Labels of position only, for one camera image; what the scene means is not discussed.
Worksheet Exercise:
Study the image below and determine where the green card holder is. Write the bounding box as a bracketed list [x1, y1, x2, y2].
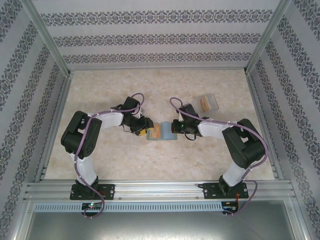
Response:
[145, 121, 179, 142]

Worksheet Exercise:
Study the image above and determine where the gold VIP card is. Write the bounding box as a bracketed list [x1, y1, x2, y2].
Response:
[151, 123, 163, 140]

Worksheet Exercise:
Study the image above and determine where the clear plastic card box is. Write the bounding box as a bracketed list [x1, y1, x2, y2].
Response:
[198, 93, 221, 114]

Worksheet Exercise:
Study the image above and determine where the orange card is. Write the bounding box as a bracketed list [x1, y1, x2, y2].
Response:
[198, 96, 211, 113]

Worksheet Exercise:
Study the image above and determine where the left controller board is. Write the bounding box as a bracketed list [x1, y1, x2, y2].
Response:
[81, 202, 105, 212]

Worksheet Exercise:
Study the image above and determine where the controller board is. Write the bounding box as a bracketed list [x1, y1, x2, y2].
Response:
[222, 201, 240, 213]
[81, 202, 105, 212]

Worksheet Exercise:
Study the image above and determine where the right controller board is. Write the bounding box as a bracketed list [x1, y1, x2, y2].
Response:
[222, 201, 240, 213]

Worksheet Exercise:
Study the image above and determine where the grey metal panel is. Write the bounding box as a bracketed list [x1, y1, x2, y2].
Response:
[23, 197, 308, 240]

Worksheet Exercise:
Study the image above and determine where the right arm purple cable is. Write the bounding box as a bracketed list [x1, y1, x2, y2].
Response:
[169, 97, 269, 217]

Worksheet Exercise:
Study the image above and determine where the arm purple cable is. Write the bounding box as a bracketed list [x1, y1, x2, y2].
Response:
[169, 97, 269, 217]
[73, 92, 147, 219]

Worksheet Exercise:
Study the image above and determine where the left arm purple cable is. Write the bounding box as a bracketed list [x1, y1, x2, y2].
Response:
[73, 92, 147, 219]

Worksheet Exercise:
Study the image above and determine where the aluminium back rail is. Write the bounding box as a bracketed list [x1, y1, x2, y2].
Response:
[67, 65, 248, 72]

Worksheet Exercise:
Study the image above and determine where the aluminium mounting rail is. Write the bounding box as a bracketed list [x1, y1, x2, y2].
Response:
[23, 181, 297, 201]

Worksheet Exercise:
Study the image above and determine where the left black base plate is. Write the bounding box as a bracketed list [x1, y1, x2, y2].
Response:
[69, 183, 116, 201]

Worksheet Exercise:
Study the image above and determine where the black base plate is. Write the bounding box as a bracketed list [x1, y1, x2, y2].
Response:
[202, 182, 250, 200]
[69, 183, 116, 201]

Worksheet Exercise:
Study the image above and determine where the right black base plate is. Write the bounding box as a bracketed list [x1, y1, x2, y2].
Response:
[202, 182, 250, 200]

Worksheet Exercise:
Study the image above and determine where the aluminium side rail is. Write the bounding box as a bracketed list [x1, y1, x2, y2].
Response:
[33, 71, 75, 183]
[246, 71, 285, 180]

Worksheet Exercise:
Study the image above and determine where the grey slotted cable duct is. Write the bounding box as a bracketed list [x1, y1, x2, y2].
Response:
[33, 201, 224, 213]

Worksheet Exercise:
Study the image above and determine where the aluminium frame post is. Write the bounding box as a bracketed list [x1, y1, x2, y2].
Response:
[19, 0, 75, 77]
[243, 0, 293, 76]

